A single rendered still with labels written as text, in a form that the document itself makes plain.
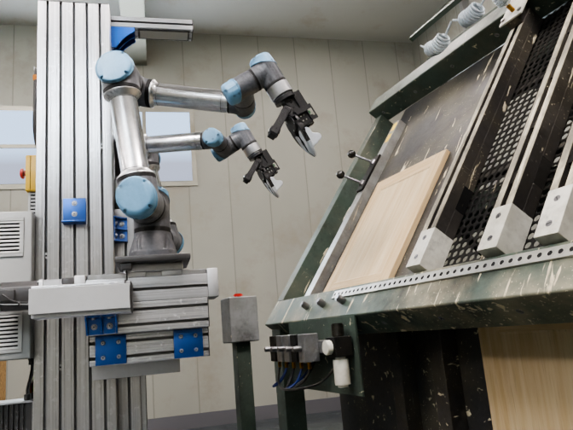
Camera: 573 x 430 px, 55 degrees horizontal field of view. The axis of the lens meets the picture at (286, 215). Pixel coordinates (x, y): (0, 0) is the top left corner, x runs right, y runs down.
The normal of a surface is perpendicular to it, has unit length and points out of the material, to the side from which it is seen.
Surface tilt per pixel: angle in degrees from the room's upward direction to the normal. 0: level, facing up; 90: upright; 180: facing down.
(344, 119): 90
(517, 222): 90
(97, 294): 90
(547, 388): 90
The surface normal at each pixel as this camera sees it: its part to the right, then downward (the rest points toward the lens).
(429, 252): 0.40, -0.22
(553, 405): -0.91, 0.00
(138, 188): 0.02, -0.07
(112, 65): -0.04, -0.33
